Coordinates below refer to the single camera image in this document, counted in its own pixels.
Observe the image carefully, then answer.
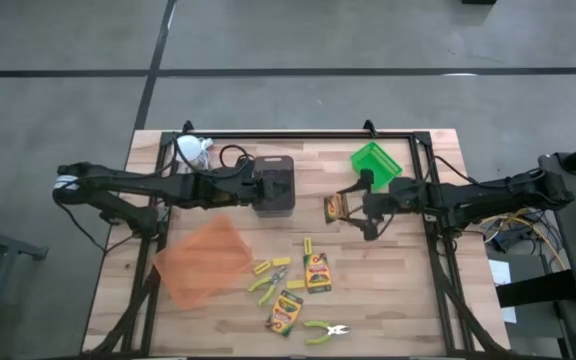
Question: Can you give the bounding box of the brown snack packet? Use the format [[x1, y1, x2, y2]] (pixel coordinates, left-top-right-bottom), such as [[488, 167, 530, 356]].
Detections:
[[323, 193, 351, 225]]

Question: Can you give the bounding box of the dark grey plastic bin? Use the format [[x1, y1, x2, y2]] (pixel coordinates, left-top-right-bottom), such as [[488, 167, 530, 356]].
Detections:
[[251, 154, 297, 219]]

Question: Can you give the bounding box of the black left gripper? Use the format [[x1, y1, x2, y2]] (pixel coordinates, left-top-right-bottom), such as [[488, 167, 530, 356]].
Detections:
[[207, 170, 290, 207]]

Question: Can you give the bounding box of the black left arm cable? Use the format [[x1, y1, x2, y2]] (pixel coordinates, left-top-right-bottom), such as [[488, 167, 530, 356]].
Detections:
[[217, 143, 257, 174]]

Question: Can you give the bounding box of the white paper sheet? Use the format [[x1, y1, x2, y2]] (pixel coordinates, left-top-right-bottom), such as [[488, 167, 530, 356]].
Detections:
[[487, 258, 518, 325]]

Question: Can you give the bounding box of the orange translucent plastic bin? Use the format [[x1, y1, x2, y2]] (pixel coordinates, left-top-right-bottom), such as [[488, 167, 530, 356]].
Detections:
[[152, 214, 256, 312]]

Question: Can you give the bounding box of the pale green block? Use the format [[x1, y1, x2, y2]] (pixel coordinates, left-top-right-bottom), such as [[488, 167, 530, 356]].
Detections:
[[246, 265, 290, 308], [303, 319, 352, 347]]

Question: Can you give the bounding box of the green plastic mesh basket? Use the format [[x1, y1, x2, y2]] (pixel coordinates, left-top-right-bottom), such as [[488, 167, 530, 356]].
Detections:
[[349, 140, 404, 193]]

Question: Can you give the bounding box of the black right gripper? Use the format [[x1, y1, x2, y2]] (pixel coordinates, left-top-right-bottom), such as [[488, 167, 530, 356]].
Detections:
[[338, 169, 405, 242]]

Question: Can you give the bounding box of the black metal table frame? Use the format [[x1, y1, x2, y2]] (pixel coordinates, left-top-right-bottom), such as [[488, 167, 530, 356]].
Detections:
[[81, 119, 512, 359]]

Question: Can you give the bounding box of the yellow green crayon box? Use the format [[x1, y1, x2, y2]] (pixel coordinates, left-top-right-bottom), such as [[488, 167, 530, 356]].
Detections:
[[302, 252, 333, 295], [265, 289, 305, 338]]

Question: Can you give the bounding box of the yellow cable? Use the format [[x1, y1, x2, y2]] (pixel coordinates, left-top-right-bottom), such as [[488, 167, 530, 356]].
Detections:
[[480, 208, 568, 271]]

